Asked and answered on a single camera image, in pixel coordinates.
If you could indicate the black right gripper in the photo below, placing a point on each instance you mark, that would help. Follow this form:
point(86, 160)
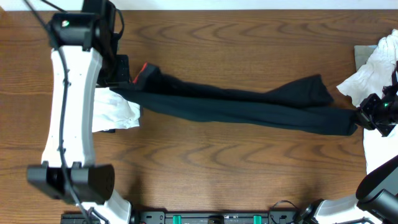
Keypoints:
point(365, 116)

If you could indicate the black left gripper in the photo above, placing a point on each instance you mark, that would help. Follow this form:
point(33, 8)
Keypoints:
point(121, 75)

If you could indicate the black leggings with red waistband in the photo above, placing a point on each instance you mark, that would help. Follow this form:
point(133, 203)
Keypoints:
point(303, 105)

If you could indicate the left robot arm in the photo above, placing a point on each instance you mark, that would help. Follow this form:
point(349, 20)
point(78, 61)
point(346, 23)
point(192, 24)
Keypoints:
point(84, 58)

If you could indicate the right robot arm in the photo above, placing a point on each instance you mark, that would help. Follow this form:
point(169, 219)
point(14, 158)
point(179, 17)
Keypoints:
point(375, 200)

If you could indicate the folded white garment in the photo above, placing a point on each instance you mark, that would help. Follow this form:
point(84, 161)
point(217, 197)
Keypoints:
point(112, 111)

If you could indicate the folded black garment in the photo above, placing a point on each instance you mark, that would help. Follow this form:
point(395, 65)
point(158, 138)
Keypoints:
point(108, 131)

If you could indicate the grey cloth piece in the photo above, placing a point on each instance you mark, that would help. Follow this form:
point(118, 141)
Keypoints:
point(362, 53)

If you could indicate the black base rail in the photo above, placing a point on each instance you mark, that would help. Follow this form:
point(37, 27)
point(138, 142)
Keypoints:
point(276, 214)

